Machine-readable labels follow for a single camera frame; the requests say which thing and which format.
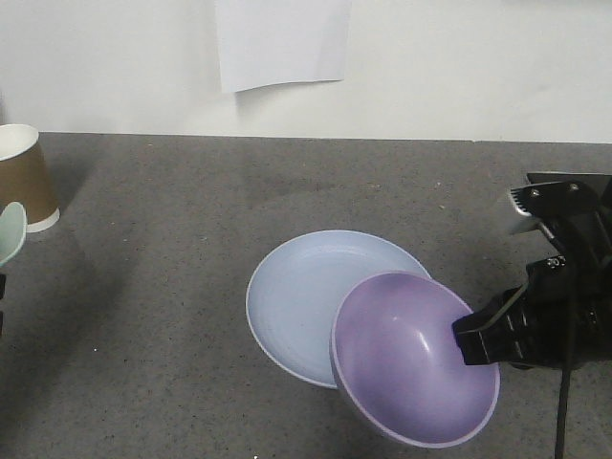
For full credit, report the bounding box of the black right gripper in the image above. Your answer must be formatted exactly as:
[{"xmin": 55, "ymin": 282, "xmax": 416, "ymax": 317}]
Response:
[{"xmin": 452, "ymin": 183, "xmax": 611, "ymax": 369}]

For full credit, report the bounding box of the mint green plastic spoon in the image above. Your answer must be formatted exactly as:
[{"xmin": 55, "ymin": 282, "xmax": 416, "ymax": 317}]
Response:
[{"xmin": 1, "ymin": 202, "xmax": 27, "ymax": 266}]

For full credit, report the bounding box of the purple plastic bowl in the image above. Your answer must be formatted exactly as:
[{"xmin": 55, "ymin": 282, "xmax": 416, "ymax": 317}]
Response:
[{"xmin": 329, "ymin": 272, "xmax": 500, "ymax": 448}]

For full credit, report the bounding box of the brown paper cup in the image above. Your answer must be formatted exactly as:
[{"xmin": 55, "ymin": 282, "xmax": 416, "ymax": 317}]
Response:
[{"xmin": 1, "ymin": 124, "xmax": 60, "ymax": 233}]

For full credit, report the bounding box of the light blue plate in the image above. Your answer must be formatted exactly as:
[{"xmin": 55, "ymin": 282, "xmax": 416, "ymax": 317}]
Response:
[{"xmin": 245, "ymin": 229, "xmax": 429, "ymax": 389}]

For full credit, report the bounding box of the black induction cooktop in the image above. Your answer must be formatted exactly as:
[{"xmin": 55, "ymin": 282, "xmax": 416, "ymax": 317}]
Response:
[{"xmin": 526, "ymin": 171, "xmax": 611, "ymax": 193}]

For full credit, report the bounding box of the white paper sheet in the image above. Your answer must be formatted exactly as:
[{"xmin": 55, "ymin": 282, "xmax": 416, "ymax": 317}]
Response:
[{"xmin": 215, "ymin": 0, "xmax": 352, "ymax": 93}]

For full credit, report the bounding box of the black camera cable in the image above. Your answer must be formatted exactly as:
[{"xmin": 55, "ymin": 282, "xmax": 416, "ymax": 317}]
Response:
[{"xmin": 482, "ymin": 214, "xmax": 582, "ymax": 459}]

